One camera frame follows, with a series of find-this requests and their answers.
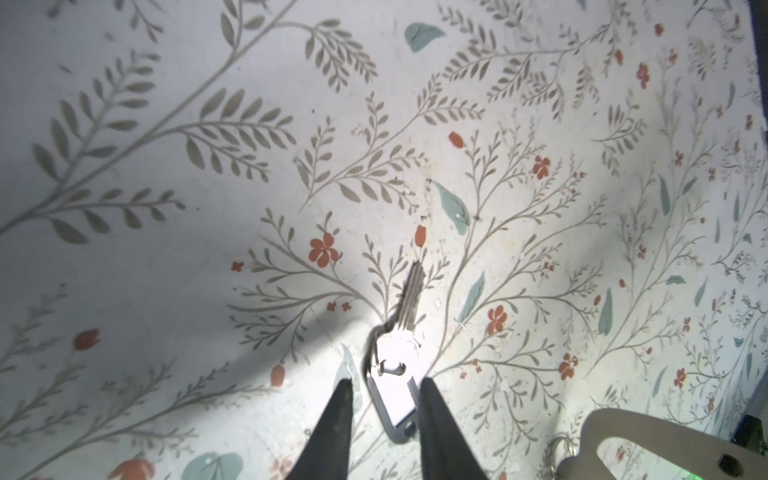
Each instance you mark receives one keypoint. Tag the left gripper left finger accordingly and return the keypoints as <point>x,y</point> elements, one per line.
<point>326,454</point>

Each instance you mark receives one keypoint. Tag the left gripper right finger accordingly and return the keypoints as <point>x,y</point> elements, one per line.
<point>445,453</point>

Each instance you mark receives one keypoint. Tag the silver split key rings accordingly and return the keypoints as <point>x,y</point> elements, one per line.
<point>558,453</point>

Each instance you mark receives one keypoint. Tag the key with black tag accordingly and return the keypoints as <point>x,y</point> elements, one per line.
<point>393,361</point>

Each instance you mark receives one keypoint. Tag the floral table mat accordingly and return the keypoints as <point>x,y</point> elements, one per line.
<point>208,206</point>

